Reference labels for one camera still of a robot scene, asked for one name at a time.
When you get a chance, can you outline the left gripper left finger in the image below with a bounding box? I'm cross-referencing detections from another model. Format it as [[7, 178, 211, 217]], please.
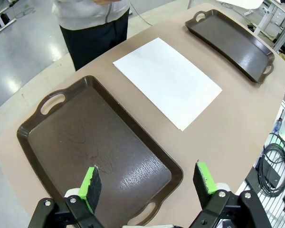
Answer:
[[29, 165, 105, 228]]

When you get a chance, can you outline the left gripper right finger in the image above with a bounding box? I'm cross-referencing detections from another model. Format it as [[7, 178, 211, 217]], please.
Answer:
[[192, 162, 273, 228]]

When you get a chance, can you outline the white A4 paper stack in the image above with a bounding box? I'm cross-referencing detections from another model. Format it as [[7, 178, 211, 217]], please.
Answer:
[[112, 37, 223, 132]]

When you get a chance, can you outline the white slatted rack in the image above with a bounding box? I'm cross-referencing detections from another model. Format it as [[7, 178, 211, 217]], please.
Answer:
[[244, 99, 285, 228]]

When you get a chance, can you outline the black power adapter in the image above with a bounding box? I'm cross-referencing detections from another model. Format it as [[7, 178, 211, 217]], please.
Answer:
[[260, 157, 281, 189]]

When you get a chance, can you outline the person in grey hoodie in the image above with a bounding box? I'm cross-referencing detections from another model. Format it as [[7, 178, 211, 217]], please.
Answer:
[[51, 0, 131, 71]]

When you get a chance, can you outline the white rounded table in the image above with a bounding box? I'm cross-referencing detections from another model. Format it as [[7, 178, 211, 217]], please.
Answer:
[[215, 0, 264, 10]]

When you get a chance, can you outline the brown plastic handled tray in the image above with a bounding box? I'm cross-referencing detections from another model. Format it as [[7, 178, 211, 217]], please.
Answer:
[[16, 75, 184, 227], [184, 9, 276, 84]]

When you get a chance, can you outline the coiled black cable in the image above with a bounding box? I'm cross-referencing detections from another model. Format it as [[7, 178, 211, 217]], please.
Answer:
[[257, 133, 285, 198]]

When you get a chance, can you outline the white metal desk frame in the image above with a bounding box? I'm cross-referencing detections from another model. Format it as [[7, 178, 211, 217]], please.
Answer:
[[253, 0, 285, 53]]

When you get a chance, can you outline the grey looped floor cable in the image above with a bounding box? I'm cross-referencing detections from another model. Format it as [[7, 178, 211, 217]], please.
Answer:
[[129, 1, 155, 26]]

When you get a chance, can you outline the white desk leg frame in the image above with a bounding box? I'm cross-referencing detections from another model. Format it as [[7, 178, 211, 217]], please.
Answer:
[[0, 0, 17, 38]]

